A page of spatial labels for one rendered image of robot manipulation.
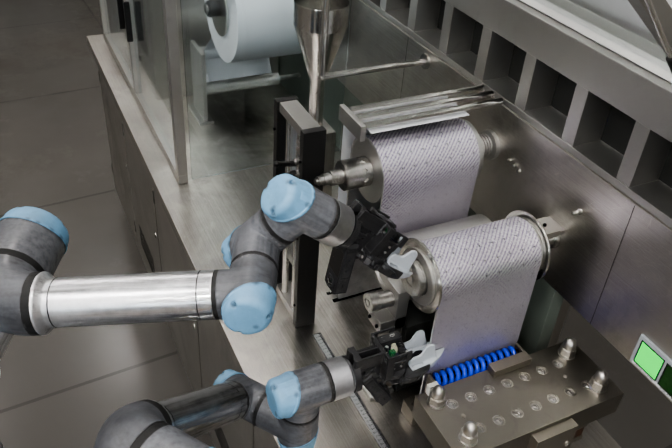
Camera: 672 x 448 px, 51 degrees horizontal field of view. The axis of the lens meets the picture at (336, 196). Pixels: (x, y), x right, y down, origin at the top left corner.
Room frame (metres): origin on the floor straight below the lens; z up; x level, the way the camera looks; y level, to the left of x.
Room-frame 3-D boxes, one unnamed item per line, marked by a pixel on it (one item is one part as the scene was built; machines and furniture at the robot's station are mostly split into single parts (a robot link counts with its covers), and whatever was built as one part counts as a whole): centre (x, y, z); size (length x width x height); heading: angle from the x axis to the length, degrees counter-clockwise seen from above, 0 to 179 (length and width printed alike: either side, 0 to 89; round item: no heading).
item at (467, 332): (1.03, -0.31, 1.11); 0.23 x 0.01 x 0.18; 118
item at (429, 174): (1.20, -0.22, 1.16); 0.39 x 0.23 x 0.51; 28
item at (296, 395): (0.85, 0.04, 1.11); 0.11 x 0.08 x 0.09; 118
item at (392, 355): (0.92, -0.10, 1.12); 0.12 x 0.08 x 0.09; 118
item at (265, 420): (0.85, 0.05, 1.01); 0.11 x 0.08 x 0.11; 64
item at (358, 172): (1.24, -0.03, 1.33); 0.06 x 0.06 x 0.06; 28
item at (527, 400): (0.95, -0.40, 1.00); 0.40 x 0.16 x 0.06; 118
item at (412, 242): (1.03, -0.17, 1.25); 0.15 x 0.01 x 0.15; 28
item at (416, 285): (1.02, -0.16, 1.25); 0.07 x 0.02 x 0.07; 28
